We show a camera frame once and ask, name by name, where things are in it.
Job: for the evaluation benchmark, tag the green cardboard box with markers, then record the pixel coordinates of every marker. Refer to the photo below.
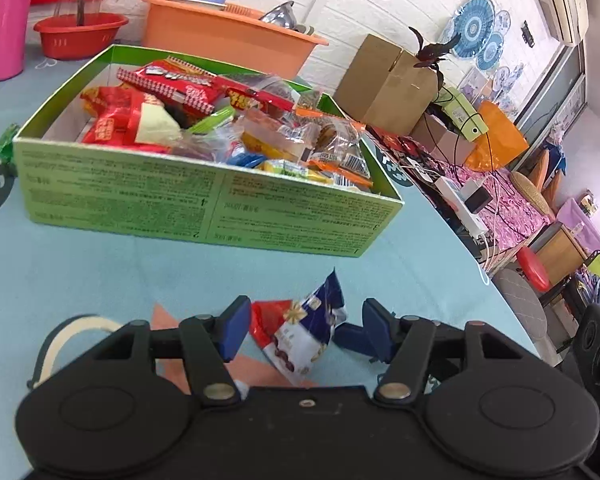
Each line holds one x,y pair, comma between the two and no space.
130,200

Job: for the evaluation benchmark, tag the small green foil packet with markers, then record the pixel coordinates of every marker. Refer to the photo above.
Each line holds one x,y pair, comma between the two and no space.
7,142

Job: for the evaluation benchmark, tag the clear packet with orange strip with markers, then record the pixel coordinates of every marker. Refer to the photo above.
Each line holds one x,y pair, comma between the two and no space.
330,135

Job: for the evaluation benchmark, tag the small blue patterned plate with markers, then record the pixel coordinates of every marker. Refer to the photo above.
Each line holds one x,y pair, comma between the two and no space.
502,21

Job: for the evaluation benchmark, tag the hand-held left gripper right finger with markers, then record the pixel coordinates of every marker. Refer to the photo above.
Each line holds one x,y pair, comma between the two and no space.
377,332

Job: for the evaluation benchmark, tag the wooden box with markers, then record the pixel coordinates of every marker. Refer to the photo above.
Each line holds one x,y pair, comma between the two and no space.
560,255

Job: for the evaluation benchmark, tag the blue white red packet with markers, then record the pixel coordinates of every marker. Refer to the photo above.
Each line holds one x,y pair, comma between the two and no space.
300,335

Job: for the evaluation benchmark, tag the medium blue patterned plate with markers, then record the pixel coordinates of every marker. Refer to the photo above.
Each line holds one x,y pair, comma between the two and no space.
491,50

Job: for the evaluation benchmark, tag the woven cushion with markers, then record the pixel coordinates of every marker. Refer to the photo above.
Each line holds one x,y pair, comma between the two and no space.
530,192

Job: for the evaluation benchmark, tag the purple leaf plant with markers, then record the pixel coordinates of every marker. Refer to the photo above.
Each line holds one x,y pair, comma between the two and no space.
430,52

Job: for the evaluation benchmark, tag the red and yellow packet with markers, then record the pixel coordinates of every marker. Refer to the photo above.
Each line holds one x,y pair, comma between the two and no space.
115,120

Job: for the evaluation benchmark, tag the steel bowl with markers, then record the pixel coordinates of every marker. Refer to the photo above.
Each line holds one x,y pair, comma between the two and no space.
280,15

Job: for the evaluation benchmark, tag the teal printed tablecloth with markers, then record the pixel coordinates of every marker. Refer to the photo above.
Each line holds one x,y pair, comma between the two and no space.
80,280

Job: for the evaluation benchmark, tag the pink patterned cloth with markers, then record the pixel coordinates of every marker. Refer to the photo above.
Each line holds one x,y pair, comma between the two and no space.
510,210

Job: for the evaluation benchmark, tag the white power strip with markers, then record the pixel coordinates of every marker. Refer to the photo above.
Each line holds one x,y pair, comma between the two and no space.
460,210

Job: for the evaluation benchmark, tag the orange plastic tub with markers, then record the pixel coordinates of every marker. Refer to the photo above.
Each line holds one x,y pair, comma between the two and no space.
230,45

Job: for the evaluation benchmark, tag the pink thermos bottle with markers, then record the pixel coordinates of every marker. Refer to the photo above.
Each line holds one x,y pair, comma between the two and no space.
12,25

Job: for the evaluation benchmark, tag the black power adapter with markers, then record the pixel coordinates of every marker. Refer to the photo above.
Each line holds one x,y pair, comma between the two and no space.
477,202

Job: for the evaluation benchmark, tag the red plastic basin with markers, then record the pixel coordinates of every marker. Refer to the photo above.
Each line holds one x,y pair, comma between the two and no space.
80,37

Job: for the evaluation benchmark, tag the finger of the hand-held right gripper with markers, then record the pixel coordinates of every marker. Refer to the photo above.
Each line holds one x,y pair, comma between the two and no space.
350,338

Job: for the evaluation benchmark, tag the large cardboard box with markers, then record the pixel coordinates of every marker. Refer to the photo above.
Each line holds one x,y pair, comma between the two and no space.
380,80

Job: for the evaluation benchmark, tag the small green carton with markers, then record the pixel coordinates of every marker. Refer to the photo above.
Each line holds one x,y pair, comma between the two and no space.
460,110

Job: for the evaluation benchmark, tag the grey stool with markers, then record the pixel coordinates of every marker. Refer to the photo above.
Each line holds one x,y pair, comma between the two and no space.
522,305

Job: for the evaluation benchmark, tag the blue packet with green edge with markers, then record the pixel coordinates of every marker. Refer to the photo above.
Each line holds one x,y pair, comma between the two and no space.
212,119

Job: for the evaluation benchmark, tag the small cardboard box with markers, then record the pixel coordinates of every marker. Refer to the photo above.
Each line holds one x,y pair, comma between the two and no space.
440,140

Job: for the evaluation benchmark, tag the orange bag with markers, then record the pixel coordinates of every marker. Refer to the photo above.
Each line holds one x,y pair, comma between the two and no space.
500,135

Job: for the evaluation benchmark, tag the red cushion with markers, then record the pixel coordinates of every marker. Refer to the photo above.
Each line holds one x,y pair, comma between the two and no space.
532,267

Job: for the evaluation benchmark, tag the large blue patterned plate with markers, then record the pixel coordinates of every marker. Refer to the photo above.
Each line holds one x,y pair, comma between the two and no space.
474,25

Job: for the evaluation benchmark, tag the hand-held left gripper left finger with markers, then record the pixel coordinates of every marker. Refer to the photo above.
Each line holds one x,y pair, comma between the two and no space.
235,330

